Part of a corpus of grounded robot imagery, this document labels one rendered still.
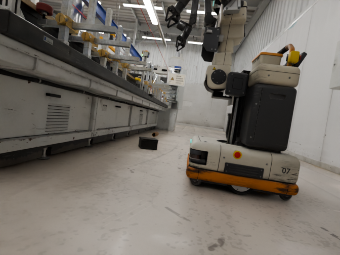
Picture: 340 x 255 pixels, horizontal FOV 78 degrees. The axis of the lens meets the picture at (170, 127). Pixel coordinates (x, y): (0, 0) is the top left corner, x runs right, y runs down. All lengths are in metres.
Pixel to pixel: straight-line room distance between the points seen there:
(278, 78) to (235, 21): 0.50
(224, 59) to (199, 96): 10.73
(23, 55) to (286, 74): 1.35
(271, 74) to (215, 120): 10.89
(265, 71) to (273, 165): 0.56
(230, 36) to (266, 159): 0.86
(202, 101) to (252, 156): 10.95
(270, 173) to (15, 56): 1.39
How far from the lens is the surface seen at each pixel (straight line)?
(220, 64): 1.54
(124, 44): 1.47
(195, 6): 2.01
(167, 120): 6.00
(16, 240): 0.80
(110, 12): 1.83
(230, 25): 1.66
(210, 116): 12.21
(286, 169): 1.42
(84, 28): 1.31
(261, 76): 1.41
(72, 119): 1.89
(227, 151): 1.31
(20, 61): 1.10
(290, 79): 1.46
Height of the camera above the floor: 0.41
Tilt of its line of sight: 3 degrees down
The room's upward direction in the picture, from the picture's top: 8 degrees clockwise
